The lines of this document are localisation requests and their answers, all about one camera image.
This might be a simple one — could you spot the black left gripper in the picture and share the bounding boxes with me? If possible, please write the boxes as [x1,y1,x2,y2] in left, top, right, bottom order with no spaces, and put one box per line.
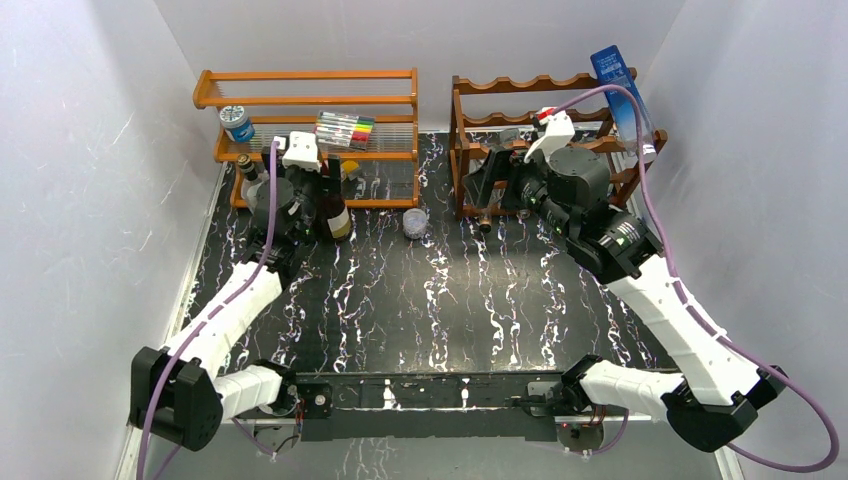
[264,147,339,243]

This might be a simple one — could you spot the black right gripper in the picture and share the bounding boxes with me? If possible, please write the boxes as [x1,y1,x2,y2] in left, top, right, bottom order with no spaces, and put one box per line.
[460,143,577,242]

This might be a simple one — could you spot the dark red bottle gold cap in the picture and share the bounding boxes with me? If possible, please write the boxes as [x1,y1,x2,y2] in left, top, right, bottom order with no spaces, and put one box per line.
[322,161,352,242]

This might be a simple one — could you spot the clear square liquor bottle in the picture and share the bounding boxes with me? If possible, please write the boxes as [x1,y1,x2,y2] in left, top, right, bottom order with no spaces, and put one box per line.
[236,153,270,212]

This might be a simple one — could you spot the blue carton bottle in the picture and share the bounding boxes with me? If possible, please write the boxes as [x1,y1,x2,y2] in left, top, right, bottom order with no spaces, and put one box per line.
[590,44,658,166]

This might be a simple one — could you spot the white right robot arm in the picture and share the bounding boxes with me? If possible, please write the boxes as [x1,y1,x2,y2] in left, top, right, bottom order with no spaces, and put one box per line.
[462,146,783,452]

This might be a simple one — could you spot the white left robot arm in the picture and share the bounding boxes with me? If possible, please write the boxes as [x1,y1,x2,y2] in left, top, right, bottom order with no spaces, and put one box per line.
[129,155,342,451]

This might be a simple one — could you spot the clear bottle copper cap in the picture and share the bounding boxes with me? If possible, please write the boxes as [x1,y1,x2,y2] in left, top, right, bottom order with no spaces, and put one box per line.
[474,192,498,235]

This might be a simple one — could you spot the brown wooden wine rack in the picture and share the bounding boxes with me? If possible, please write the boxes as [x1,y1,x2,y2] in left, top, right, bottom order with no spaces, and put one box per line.
[448,73,642,220]

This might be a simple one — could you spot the yellow grey eraser block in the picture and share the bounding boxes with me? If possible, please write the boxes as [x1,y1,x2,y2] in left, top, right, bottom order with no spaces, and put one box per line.
[341,160,362,181]

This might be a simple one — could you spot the pack of coloured markers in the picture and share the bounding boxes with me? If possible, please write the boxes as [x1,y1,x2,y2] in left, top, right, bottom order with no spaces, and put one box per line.
[313,110,376,151]

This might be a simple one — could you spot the clear jar of paper clips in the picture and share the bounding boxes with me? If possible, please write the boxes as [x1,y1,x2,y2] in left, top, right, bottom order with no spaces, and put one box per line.
[402,208,429,240]

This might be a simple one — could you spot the blue lidded round jar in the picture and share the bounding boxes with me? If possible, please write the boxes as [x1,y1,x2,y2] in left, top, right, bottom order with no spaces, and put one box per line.
[218,105,255,143]

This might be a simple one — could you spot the orange wooden shelf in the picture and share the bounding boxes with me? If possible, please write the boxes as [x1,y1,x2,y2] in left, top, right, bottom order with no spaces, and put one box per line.
[192,68,420,209]

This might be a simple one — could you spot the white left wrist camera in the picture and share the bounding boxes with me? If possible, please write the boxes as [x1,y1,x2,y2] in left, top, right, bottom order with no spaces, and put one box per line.
[272,131,322,172]

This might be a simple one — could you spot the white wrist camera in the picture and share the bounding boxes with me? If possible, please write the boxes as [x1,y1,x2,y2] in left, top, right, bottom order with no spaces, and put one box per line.
[272,131,322,172]
[523,107,575,164]

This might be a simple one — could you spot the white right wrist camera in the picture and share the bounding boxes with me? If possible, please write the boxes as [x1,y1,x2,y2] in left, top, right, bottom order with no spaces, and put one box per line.
[523,107,575,164]

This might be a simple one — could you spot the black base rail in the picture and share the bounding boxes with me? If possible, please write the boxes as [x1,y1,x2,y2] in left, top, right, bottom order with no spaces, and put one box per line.
[291,370,627,444]

